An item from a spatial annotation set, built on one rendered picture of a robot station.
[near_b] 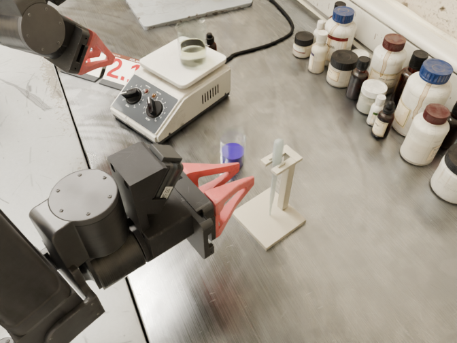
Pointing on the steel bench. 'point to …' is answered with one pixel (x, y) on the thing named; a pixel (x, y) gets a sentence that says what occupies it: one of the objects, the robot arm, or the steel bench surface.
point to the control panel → (139, 110)
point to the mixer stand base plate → (179, 9)
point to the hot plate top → (160, 64)
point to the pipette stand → (258, 216)
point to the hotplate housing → (207, 87)
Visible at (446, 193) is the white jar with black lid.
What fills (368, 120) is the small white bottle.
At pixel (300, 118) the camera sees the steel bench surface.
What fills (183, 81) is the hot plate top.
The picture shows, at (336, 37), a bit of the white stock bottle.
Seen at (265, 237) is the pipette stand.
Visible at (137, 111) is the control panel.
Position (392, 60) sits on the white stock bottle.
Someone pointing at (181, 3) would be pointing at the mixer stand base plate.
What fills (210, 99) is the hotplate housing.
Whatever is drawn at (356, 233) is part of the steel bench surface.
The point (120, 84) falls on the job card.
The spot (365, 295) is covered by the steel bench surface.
